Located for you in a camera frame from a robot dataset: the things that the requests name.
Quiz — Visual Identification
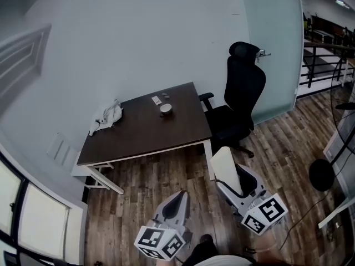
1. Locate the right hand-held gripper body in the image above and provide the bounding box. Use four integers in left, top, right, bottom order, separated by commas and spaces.
229, 186, 288, 236

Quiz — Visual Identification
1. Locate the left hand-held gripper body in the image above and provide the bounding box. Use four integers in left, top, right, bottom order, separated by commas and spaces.
134, 217, 194, 261

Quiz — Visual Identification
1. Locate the white cylindrical roll item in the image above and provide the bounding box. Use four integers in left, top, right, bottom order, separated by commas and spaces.
210, 146, 244, 197

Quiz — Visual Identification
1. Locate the person's right forearm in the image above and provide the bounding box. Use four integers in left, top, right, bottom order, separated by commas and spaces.
254, 228, 278, 266

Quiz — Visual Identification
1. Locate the person's dark trouser leg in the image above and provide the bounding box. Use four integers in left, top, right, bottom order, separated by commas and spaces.
190, 233, 216, 266

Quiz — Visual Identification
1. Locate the person's white shirt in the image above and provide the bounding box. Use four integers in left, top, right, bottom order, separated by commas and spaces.
194, 254, 256, 266

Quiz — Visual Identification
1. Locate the black standing fan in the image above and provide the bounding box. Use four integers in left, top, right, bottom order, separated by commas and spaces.
308, 56, 355, 192

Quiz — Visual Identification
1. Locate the dark brown wooden table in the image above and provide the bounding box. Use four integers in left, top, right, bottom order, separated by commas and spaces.
77, 81, 216, 195

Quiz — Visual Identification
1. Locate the black office chair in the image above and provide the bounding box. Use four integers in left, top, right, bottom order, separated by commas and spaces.
197, 41, 267, 158

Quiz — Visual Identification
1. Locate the crumpled white cloth bag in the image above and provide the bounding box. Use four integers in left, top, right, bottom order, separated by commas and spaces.
88, 99, 123, 136

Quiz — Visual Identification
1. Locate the window with white blind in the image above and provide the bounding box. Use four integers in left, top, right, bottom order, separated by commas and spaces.
0, 151, 70, 262

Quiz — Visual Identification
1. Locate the black stair railing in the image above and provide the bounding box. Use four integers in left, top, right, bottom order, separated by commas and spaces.
298, 41, 355, 89

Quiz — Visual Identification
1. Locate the frosted glass door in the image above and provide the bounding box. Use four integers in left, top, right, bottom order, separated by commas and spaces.
239, 0, 305, 126

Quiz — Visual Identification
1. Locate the black floor cable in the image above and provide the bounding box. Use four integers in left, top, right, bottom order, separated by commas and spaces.
278, 188, 332, 251

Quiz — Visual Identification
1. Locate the white wall panel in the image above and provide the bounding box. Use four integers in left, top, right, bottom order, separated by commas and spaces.
46, 132, 82, 177

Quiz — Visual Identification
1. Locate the metal door handle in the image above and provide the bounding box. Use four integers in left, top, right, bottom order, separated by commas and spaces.
255, 48, 271, 64

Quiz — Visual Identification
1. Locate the grey framed wall panel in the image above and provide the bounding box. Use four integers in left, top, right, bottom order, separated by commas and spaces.
0, 23, 53, 115

